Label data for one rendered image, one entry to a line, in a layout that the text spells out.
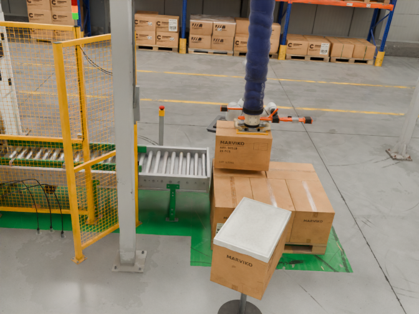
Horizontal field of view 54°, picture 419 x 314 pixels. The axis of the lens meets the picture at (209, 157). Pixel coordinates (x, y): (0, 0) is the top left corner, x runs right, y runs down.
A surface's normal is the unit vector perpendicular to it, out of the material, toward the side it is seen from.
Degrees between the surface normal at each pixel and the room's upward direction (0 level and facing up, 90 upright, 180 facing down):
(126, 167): 90
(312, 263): 0
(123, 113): 90
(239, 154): 90
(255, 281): 90
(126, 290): 0
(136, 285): 0
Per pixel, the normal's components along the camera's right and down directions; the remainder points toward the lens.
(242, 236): 0.07, -0.88
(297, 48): 0.01, 0.49
